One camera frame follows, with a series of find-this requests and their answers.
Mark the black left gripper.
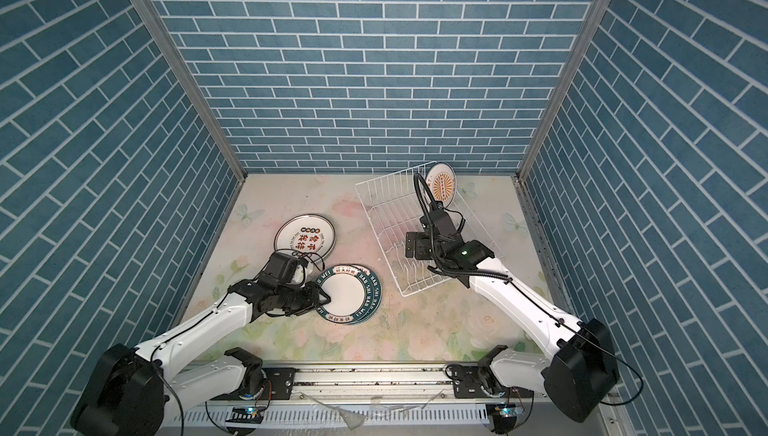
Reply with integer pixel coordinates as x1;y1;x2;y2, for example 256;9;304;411
276;280;335;315

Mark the green rim small plate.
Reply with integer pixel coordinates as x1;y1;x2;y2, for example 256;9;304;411
315;266;373;325
353;264;382;325

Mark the large red character plate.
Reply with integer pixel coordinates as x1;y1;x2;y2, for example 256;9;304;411
273;214;336;262

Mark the white wire dish rack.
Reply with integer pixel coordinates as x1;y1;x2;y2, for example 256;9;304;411
355;162;500;297

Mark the red rim small plate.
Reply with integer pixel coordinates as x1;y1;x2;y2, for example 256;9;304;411
425;162;457;206

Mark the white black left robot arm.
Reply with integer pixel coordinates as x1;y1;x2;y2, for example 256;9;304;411
70;249;331;435

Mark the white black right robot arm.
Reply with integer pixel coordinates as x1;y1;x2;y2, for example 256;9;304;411
405;204;620;422

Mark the white vent grille strip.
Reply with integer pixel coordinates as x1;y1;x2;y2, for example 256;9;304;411
183;404;490;429

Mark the right green circuit board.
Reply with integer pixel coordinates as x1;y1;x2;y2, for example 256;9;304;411
493;403;524;419

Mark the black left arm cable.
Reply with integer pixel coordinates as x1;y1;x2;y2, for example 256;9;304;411
275;248;328;281

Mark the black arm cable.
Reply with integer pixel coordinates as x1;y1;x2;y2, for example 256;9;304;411
275;248;328;281
412;171;644;407

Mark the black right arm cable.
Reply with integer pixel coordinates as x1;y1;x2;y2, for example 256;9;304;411
412;171;644;407

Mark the aluminium right corner post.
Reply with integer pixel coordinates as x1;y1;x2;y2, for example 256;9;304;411
517;0;634;182

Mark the aluminium corner post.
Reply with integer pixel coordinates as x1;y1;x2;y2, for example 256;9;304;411
104;0;247;184
517;0;634;182

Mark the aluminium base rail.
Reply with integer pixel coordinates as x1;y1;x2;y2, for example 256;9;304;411
173;360;619;407

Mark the aluminium left corner post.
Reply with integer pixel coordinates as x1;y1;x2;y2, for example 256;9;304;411
104;0;247;184

